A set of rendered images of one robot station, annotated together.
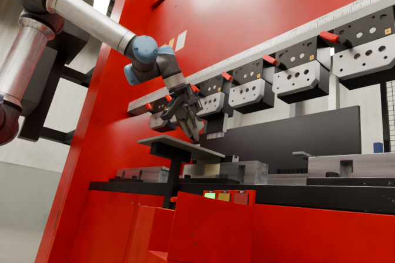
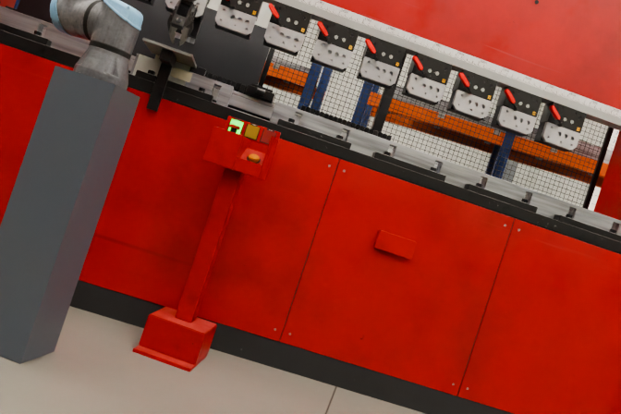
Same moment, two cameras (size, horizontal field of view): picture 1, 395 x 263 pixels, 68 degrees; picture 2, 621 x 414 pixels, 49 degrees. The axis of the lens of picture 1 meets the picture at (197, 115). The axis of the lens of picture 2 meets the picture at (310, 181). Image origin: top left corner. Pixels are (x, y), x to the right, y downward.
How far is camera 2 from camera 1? 2.07 m
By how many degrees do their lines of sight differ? 61
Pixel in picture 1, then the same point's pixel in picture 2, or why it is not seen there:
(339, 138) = (249, 54)
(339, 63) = (319, 49)
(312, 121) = not seen: hidden behind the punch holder
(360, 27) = (339, 31)
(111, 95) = not seen: outside the picture
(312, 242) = (283, 157)
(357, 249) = (304, 164)
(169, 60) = not seen: outside the picture
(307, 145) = (215, 46)
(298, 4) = not seen: outside the picture
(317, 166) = (280, 109)
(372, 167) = (310, 121)
